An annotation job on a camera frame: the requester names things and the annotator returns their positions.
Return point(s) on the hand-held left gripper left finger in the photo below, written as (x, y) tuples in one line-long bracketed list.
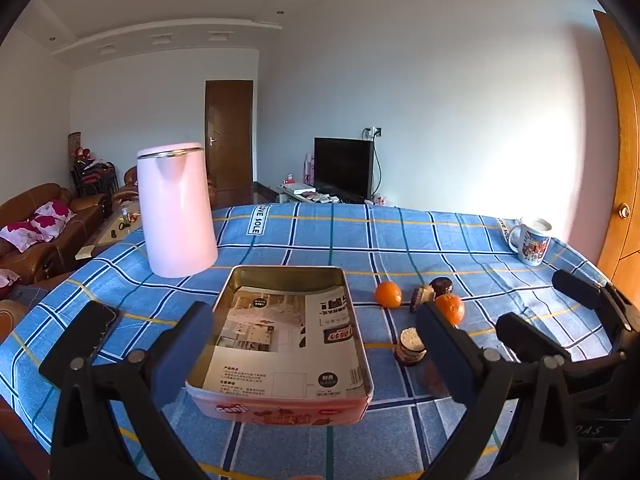
[(181, 350)]

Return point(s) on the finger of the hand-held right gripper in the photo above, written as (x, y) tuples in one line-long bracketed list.
[(575, 287)]

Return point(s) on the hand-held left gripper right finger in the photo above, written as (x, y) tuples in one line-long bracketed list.
[(441, 345)]

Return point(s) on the pink metal tin box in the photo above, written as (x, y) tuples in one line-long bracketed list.
[(280, 405)]

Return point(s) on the small orange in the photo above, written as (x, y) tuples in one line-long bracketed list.
[(451, 309), (388, 294)]

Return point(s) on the white cartoon print mug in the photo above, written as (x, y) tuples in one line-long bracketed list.
[(532, 245)]

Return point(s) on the brass door knob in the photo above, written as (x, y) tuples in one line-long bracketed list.
[(624, 211)]

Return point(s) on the printed paper leaflet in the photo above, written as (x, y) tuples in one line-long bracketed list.
[(300, 340)]

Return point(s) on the wooden coffee table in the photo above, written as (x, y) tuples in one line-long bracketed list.
[(112, 232)]

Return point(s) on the pink electric kettle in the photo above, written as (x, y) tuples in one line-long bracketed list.
[(175, 210)]

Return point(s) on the blue plaid tablecloth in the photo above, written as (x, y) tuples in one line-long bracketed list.
[(320, 245)]

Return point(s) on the light wooden door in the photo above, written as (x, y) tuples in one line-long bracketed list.
[(625, 135)]

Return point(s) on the brown leather sofa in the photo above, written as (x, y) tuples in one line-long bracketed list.
[(75, 210)]

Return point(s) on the floral cushion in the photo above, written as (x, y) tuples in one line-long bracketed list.
[(37, 222)]

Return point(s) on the stack of dark chairs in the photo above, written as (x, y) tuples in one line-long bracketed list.
[(95, 175)]

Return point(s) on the white television stand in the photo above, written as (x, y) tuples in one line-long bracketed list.
[(310, 194)]

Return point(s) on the black television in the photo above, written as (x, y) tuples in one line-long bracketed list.
[(342, 165)]

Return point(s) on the dark brown door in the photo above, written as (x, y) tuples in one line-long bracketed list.
[(230, 130)]

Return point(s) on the wall socket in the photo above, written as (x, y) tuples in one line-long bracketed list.
[(372, 132)]

